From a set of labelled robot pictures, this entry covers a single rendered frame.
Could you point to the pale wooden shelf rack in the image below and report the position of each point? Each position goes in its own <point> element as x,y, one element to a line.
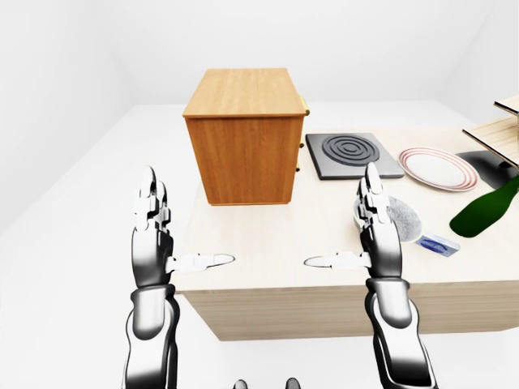
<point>496,133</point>

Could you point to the white plate with red rings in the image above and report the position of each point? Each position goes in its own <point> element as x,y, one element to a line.
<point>438,168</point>

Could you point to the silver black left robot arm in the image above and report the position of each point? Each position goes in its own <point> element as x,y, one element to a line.
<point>151,340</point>

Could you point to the small blue white box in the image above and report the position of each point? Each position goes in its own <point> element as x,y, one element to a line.
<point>437,244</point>

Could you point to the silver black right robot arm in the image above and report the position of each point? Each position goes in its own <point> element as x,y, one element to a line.
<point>399,336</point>

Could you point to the dark green bottle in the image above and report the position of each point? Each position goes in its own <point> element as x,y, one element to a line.
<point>482,212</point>

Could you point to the grey patterned bowl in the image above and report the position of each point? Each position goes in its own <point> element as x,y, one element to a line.
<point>405,221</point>

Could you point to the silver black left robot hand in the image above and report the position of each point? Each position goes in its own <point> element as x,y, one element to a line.
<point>151,259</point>

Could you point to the flat dark stove plate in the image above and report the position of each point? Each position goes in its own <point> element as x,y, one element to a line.
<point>352,155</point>

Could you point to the wooden cabinet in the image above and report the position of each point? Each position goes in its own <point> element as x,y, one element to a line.
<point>243,138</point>

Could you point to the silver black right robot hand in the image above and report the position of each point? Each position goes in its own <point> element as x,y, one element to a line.
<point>383,255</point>

